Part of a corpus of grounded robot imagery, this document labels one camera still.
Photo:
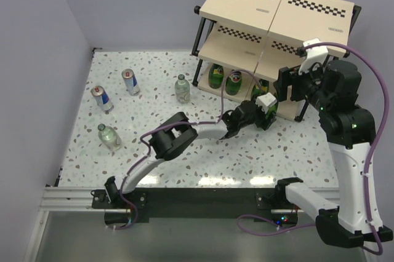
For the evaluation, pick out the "green Perrier bottle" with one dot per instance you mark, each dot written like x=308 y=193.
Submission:
x=272 y=111
x=260 y=88
x=233 y=83

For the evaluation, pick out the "clear bottle green cap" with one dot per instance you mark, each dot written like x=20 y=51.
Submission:
x=109 y=137
x=182 y=89

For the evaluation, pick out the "silver blue can front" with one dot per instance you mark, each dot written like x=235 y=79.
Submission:
x=101 y=97

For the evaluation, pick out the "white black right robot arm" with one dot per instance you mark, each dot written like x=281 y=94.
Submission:
x=350 y=131

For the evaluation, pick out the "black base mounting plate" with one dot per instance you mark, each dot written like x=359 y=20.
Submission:
x=221 y=203

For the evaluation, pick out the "silver blue can back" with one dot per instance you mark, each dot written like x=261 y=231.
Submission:
x=130 y=81

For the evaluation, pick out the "silver blue can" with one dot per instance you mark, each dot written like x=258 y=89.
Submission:
x=101 y=97
x=130 y=81

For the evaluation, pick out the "beige three-tier shelf unit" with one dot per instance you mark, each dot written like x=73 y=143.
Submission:
x=259 y=37

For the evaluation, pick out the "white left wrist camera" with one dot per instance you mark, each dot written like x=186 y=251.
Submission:
x=266 y=101

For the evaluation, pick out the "green bottle on shelf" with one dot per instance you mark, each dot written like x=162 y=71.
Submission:
x=216 y=75

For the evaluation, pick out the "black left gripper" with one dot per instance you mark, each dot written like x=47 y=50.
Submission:
x=264 y=123

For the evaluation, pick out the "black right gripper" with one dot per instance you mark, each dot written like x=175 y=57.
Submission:
x=287 y=77

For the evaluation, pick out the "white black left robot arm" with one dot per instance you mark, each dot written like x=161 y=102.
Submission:
x=173 y=137

